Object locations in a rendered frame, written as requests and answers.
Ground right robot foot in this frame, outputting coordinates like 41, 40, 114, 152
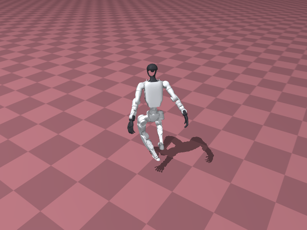
158, 142, 164, 150

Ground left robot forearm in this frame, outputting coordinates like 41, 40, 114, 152
129, 98, 138, 119

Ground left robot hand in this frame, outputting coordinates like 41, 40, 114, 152
127, 115, 135, 134

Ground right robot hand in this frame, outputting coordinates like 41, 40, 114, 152
183, 110, 189, 128

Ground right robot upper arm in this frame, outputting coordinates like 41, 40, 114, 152
162, 81, 178, 102

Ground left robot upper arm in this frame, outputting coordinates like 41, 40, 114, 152
135, 82, 145, 105

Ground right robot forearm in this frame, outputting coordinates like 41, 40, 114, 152
175, 95, 186, 114

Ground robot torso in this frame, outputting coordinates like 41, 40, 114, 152
144, 79, 163, 122

